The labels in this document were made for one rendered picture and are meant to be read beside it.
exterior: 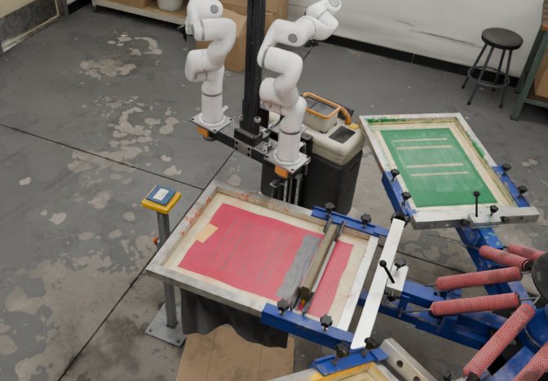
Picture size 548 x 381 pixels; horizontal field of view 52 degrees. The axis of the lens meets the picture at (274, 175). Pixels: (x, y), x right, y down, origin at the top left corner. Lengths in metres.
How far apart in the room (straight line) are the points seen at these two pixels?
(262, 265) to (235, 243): 0.16
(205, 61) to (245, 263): 0.85
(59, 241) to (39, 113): 1.49
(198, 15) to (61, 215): 2.03
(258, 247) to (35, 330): 1.52
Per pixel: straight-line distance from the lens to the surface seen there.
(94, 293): 3.48
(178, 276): 2.19
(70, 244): 3.77
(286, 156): 2.44
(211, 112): 2.63
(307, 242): 2.37
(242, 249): 2.33
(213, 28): 2.29
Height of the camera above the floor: 2.67
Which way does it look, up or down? 40 degrees down
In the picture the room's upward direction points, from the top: 5 degrees clockwise
